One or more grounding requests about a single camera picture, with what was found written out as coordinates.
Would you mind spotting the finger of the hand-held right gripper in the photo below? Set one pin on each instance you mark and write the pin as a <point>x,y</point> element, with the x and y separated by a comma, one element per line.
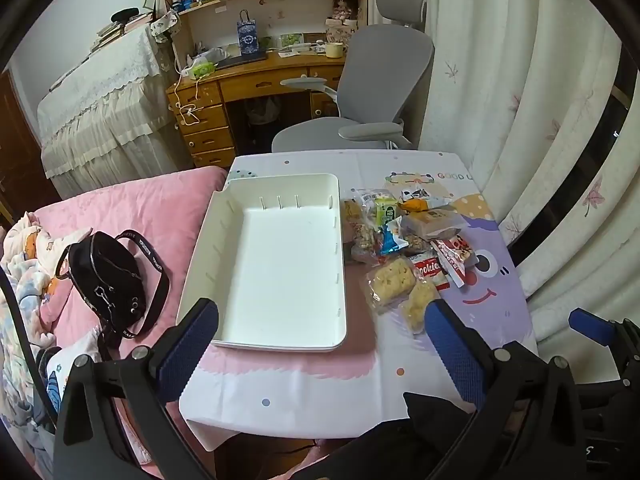
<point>592,324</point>

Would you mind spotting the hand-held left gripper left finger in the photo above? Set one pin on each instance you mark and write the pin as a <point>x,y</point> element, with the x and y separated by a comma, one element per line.
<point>187,350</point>

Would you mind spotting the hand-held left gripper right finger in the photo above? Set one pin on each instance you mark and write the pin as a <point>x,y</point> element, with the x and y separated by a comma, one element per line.
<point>455,355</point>

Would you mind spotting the small yellow biscuit packet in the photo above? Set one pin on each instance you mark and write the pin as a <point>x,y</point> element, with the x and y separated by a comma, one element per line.
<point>419,305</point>

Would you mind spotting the red white cookie packet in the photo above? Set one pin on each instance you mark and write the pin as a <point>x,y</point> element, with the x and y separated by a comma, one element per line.
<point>430,271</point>

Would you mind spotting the red striped snack packet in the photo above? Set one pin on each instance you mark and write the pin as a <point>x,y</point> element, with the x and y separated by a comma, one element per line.
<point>457,255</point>

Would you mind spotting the white plastic tray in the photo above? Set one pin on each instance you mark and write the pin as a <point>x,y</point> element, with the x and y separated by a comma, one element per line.
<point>280,270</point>

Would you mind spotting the blue snack packet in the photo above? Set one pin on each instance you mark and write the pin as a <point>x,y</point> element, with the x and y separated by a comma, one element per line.
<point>392,240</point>

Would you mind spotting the orange white snack packet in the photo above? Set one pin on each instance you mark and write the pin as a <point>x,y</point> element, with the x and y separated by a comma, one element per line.
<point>417,204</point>

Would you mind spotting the green pastry packet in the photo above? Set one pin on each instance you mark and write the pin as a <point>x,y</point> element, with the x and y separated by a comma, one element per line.
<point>386,211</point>

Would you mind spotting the clear pale cracker packet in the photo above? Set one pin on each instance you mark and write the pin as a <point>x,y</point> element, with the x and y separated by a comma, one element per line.
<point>352,211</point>

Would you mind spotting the person's dark clothing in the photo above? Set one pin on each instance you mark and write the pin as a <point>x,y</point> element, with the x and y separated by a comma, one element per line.
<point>390,445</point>

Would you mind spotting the black handbag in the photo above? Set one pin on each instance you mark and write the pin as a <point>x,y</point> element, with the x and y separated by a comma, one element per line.
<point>105,270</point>

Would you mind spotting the white printed garment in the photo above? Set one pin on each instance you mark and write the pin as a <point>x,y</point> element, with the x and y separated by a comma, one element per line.
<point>70,360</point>

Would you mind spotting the pink blanket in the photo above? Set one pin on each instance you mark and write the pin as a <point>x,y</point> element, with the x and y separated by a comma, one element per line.
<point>150,210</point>

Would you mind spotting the cartoon printed quilt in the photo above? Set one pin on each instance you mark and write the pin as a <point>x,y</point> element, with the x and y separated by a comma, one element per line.
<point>25,260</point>

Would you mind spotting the clear plastic bag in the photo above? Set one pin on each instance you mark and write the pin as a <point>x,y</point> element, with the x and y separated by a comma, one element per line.
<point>262,110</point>

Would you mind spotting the wooden door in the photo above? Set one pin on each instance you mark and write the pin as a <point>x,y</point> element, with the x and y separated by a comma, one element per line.
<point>20,160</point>

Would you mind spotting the white floral curtain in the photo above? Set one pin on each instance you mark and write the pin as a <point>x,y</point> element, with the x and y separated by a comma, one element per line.
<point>500,85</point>

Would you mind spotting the white lace cloth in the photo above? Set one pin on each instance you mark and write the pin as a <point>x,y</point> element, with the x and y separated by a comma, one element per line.
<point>100,105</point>

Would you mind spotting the green tissue pack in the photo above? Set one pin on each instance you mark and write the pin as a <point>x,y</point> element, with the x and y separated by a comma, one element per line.
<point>202,69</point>

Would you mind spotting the grey office chair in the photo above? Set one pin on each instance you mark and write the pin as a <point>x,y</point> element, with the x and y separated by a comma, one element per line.
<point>385,75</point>

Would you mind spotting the white plastic bag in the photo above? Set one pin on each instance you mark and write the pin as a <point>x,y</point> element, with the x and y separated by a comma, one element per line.
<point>210,55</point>

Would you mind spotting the blue gift bag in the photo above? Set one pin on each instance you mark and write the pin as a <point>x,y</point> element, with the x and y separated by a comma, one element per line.
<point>248,35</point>

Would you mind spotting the stack of books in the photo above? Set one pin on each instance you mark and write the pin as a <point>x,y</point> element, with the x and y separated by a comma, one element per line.
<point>117,32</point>

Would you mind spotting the floral cloth bag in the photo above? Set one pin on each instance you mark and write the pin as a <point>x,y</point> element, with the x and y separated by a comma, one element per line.
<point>165,25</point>

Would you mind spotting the yellow mug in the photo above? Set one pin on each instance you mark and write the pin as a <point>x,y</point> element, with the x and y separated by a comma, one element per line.
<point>334,50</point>

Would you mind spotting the wooden bookshelf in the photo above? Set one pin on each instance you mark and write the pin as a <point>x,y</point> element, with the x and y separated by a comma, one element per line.
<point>300,5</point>

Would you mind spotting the doll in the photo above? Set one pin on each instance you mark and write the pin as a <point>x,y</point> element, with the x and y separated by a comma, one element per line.
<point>342,7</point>

